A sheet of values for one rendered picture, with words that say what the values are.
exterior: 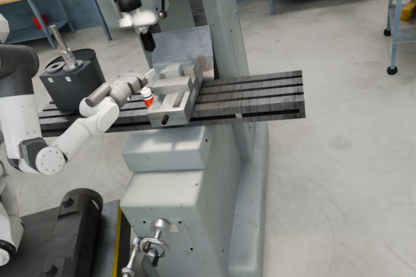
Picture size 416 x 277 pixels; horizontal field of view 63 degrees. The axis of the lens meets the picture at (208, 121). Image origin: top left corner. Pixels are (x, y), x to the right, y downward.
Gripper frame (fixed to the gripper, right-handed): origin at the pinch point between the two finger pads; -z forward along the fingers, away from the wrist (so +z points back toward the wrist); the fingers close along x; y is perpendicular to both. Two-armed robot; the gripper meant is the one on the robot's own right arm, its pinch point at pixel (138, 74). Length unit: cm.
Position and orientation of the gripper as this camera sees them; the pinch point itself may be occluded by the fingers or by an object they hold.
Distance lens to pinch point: 132.8
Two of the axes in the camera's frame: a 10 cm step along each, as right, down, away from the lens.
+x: -8.8, -0.9, 4.6
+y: 2.2, 7.9, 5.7
